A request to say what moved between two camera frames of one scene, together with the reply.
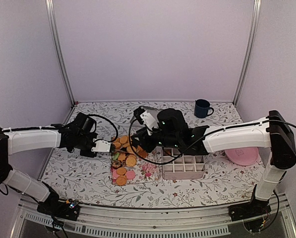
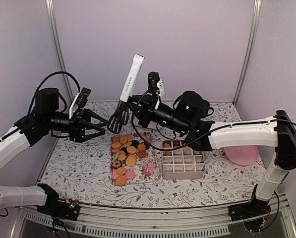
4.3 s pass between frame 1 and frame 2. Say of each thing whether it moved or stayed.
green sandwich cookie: stayed
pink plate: stayed
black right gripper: moved
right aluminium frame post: stayed
